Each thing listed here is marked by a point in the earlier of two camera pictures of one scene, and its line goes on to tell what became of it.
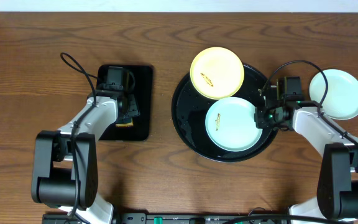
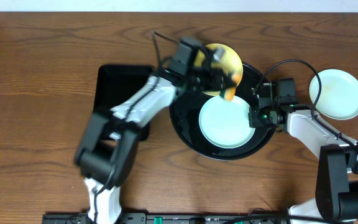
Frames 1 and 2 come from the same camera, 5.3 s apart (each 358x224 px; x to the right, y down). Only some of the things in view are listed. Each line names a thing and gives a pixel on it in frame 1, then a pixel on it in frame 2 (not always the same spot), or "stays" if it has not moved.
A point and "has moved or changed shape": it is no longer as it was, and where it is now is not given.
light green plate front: (345, 97) stays
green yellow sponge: (128, 124) has moved or changed shape
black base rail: (178, 218) stays
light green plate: (230, 125) has moved or changed shape
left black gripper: (130, 109) → (212, 74)
